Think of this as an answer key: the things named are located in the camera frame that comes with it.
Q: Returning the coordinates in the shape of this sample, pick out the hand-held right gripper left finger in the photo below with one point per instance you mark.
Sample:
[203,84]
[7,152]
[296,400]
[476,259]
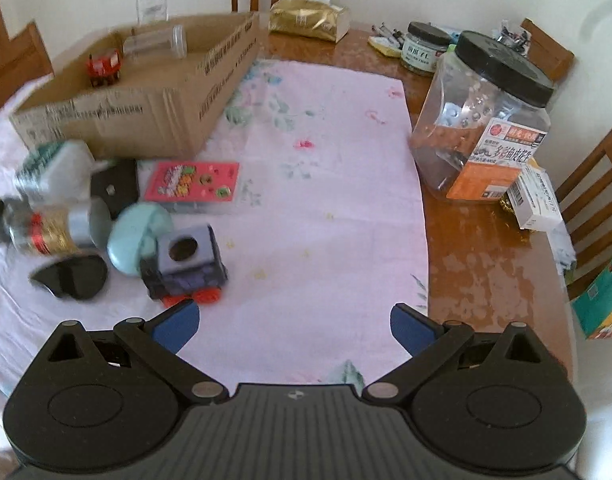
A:
[178,327]

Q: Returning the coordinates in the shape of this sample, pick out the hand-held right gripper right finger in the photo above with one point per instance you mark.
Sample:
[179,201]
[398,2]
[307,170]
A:
[410,330]

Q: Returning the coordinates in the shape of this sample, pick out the glitter jar silver lid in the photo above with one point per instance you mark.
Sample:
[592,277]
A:
[56,227]

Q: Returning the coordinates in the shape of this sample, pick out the white plastic bottle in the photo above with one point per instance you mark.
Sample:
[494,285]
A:
[56,170]

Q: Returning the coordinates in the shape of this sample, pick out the teal round object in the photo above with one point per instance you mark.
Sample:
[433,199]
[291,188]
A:
[131,240]

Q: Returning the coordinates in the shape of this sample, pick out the black device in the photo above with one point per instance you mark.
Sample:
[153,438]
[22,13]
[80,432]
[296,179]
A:
[116,185]

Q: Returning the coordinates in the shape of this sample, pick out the pink card box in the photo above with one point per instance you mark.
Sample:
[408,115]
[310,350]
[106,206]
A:
[191,185]

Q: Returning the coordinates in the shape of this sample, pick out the brown cardboard box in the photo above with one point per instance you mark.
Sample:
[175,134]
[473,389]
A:
[136,110]

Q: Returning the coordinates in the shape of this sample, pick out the grey toy train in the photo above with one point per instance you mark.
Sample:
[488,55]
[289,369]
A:
[186,260]

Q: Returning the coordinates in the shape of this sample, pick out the black curved object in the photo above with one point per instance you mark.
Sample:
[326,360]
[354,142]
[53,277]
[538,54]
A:
[71,277]

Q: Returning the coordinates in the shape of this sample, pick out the small white carton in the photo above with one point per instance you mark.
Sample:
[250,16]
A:
[535,197]

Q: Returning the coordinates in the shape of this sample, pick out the red toy car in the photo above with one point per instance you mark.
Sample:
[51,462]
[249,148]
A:
[103,67]

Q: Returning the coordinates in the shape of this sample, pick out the green cardboard carton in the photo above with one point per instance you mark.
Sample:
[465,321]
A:
[603,300]

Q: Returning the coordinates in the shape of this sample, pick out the large clear jar black lid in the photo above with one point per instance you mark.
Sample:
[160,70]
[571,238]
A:
[465,125]

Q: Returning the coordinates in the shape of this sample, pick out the small jar black lid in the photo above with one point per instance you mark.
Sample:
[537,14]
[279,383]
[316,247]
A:
[420,55]

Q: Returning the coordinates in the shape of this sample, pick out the yellow notepad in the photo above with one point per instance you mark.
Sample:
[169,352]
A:
[383,49]

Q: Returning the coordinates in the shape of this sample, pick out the bundle of black pens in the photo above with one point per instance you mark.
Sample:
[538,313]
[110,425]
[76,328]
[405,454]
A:
[388,35]

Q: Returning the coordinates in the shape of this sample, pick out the pile of metal clips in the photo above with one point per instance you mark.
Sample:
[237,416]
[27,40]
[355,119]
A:
[511,36]

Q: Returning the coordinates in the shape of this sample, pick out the gold tissue pack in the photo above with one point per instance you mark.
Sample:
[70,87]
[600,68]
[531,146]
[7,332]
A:
[306,20]

